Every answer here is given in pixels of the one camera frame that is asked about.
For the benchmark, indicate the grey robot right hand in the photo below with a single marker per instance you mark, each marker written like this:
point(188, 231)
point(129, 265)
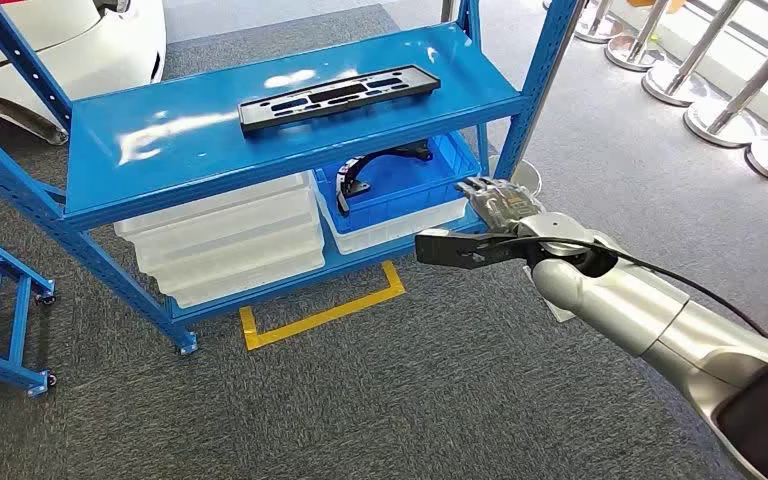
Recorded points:
point(500, 202)

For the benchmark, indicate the black plastic plate bracket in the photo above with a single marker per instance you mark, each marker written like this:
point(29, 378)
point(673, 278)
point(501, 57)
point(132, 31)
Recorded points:
point(255, 114)

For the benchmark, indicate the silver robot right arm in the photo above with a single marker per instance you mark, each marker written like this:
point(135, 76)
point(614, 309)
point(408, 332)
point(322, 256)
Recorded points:
point(622, 305)

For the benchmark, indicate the black curved plastic part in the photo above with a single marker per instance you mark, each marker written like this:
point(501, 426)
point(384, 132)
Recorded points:
point(417, 152)

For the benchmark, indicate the large blue metal shelf rack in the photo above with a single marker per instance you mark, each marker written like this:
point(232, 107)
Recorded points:
point(192, 159)

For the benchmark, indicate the black-topped steel stanchion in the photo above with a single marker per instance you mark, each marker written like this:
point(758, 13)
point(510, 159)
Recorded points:
point(526, 175)

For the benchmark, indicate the blue plastic crate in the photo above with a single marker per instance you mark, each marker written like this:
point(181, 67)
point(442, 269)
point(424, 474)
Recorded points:
point(410, 185)

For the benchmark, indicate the white bin under blue crate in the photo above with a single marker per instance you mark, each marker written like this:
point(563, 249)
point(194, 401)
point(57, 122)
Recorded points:
point(390, 235)

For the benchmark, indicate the yellow floor tape marker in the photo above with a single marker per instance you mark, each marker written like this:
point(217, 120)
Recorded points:
point(318, 318)

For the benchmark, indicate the white translucent plastic bin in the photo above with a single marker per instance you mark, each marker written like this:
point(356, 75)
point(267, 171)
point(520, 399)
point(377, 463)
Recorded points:
point(251, 285)
point(245, 258)
point(238, 232)
point(225, 202)

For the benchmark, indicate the small blue wheeled rack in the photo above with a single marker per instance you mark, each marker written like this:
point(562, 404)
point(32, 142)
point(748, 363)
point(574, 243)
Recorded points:
point(20, 311)

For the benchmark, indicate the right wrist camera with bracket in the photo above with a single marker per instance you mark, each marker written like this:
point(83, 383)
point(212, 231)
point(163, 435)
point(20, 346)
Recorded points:
point(450, 250)

